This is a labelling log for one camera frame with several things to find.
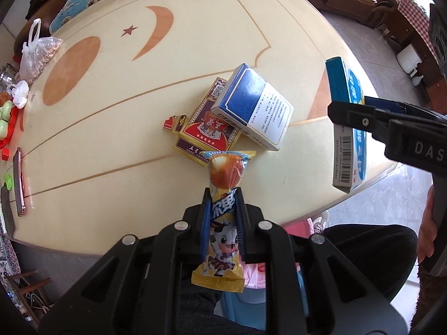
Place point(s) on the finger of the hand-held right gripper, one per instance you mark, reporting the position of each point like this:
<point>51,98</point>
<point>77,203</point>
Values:
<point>352,115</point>

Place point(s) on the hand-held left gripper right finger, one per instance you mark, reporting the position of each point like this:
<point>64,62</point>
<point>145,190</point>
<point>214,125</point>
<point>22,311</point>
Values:
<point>241,226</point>

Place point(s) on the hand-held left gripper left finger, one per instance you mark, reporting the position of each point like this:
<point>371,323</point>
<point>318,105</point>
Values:
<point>206,223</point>

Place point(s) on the light blue medicine box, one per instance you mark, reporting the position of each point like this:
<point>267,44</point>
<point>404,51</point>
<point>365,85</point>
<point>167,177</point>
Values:
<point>349,157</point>

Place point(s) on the yellow snack bar packet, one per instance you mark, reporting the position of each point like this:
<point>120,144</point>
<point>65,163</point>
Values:
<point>223,174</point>

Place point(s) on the pink lined trash bin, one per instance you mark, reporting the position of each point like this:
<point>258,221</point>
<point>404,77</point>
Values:
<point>300,228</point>

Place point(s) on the person's right hand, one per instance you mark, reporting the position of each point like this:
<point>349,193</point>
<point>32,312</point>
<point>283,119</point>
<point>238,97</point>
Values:
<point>425,230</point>

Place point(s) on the white appliance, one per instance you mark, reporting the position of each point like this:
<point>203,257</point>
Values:
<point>408,59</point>

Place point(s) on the red and yellow card box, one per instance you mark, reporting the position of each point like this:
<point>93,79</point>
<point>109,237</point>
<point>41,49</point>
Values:
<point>206,125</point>

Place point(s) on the blue and white carton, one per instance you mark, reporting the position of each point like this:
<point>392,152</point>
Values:
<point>255,108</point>

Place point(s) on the torn red and yellow flap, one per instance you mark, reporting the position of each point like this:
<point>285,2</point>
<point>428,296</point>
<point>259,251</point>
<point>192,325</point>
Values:
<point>174,123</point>

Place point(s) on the red checkered tablecloth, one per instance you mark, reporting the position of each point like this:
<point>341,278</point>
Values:
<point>415,17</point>

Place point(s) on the person's dark trousers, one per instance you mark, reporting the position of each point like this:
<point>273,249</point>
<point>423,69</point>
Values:
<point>366,254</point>

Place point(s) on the cream wooden coffee table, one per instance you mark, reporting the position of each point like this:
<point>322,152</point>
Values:
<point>104,129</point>

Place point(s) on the wooden chair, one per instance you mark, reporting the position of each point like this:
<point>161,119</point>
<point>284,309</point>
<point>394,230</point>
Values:
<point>28,286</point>

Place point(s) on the pink smartphone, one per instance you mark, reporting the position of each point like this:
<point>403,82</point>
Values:
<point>20,181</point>

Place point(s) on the dark grey cloth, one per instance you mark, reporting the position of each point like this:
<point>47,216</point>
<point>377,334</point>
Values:
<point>6,213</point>

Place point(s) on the black and white patterned cover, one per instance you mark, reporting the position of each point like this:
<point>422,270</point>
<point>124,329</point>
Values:
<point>7,261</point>

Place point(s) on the red plastic tray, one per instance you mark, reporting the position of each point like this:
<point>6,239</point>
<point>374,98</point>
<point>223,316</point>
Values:
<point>14,125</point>

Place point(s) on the group of green cups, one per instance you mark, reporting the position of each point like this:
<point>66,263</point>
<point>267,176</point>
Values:
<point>5,118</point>

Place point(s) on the small crumpled white bag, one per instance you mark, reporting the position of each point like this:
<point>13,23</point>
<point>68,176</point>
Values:
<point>19,94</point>

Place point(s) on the clear plastic bag of nuts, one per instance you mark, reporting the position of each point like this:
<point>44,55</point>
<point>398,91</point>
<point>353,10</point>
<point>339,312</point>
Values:
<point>36,56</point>

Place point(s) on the glass teapot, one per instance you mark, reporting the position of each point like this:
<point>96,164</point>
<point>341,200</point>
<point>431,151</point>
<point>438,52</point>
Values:
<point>7,76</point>

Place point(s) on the brown leather sofa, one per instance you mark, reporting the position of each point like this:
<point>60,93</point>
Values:
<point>31,31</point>

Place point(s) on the black clothing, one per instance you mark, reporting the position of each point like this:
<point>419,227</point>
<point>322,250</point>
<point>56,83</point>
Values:
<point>38,7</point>

